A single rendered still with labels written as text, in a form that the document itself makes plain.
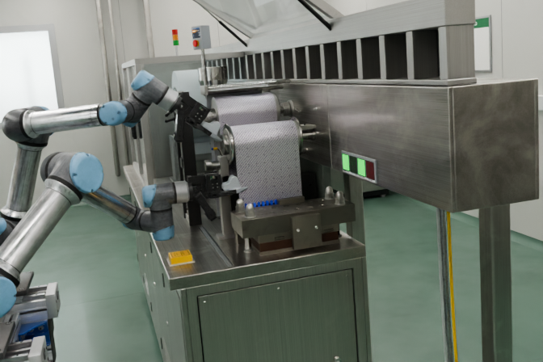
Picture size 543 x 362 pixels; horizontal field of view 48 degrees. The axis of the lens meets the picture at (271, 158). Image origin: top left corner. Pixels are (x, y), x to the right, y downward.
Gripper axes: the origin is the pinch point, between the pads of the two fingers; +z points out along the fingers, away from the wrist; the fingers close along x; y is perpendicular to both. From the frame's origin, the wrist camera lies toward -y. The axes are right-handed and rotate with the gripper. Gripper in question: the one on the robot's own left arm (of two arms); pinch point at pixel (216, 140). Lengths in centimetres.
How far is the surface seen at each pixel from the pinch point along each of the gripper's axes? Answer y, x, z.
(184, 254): -37.9, -17.3, 8.6
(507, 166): 31, -89, 43
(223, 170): -7.6, 1.9, 8.6
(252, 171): -2.4, -5.4, 15.8
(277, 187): -1.9, -5.4, 26.9
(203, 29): 38, 52, -21
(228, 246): -29.1, -8.1, 22.9
